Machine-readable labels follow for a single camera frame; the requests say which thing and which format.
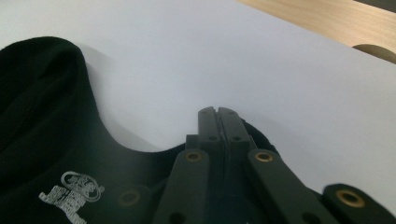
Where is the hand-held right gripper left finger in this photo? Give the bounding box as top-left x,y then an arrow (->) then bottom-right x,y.
185,105 -> 226,194

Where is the white table mat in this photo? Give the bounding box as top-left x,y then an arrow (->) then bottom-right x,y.
0,0 -> 396,217

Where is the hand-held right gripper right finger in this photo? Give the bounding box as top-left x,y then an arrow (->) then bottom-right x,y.
218,106 -> 258,194

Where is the round table grommet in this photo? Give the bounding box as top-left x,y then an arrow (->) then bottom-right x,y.
352,43 -> 396,65

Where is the wooden table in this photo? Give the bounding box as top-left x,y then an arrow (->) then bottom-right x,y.
237,0 -> 396,64

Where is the black tank top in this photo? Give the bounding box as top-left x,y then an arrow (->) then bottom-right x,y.
0,35 -> 278,224

